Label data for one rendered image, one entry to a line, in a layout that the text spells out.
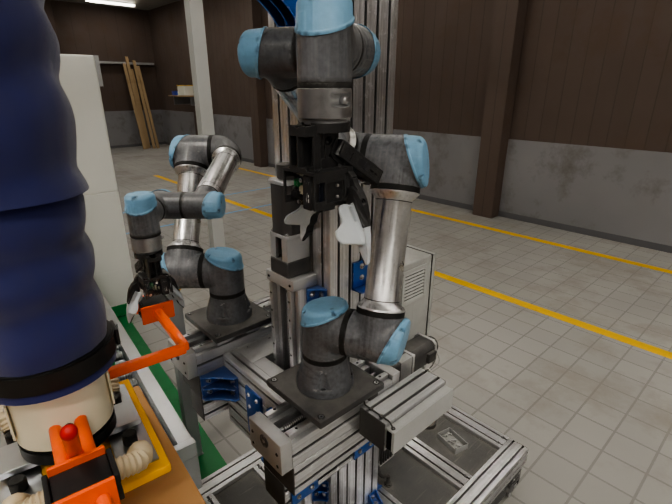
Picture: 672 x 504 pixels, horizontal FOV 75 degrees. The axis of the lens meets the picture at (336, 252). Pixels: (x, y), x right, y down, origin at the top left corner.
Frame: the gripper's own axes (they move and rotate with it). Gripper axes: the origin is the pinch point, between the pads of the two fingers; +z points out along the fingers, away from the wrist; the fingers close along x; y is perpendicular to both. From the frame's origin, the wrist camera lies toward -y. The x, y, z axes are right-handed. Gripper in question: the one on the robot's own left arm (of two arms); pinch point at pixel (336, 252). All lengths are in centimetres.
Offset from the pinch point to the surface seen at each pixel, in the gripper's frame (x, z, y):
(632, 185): -92, 83, -554
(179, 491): -27, 58, 21
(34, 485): -34, 44, 44
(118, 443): -34, 44, 29
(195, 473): -73, 104, 0
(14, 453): -42, 42, 45
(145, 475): -23, 45, 28
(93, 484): -12, 31, 38
